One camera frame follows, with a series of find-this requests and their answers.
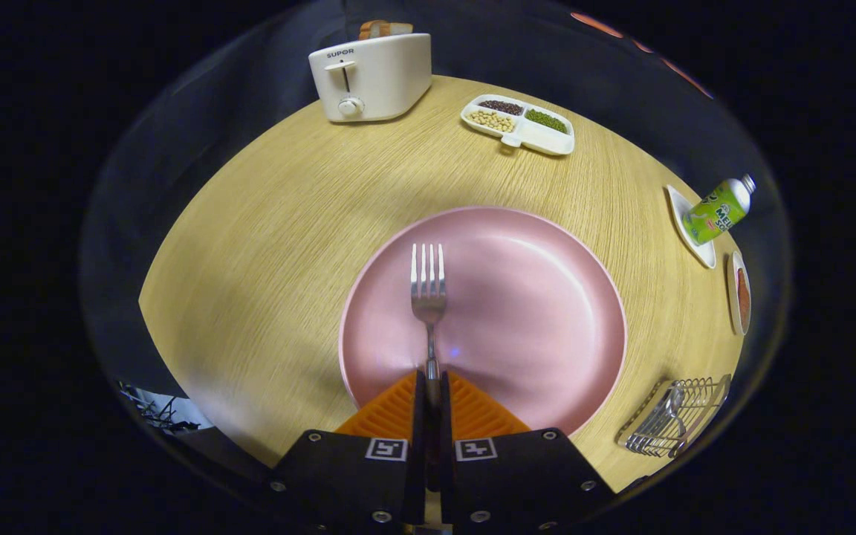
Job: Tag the bread slice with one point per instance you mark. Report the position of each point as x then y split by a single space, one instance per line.
372 30
400 28

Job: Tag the white divided snack dish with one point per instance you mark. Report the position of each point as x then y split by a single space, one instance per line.
547 141

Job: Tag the white toaster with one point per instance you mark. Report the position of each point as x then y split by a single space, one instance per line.
383 74

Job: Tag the red sausage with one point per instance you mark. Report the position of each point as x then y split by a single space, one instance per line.
743 297

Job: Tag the green soda bottle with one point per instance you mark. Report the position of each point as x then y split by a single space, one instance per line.
718 212

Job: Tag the yellow soybeans pile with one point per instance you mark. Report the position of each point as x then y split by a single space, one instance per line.
491 120

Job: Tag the black beans pile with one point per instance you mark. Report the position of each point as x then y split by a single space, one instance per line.
501 107

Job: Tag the green mung beans pile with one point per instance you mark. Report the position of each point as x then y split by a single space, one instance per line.
546 120

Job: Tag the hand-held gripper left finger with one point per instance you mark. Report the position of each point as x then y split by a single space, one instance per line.
420 409

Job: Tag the white oval dish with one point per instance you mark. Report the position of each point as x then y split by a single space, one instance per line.
732 297

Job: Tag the pink plate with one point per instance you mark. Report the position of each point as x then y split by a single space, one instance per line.
532 312

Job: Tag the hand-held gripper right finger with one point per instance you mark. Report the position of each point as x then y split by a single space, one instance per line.
447 412

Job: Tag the white coaster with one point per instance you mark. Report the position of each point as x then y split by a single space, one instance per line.
703 253

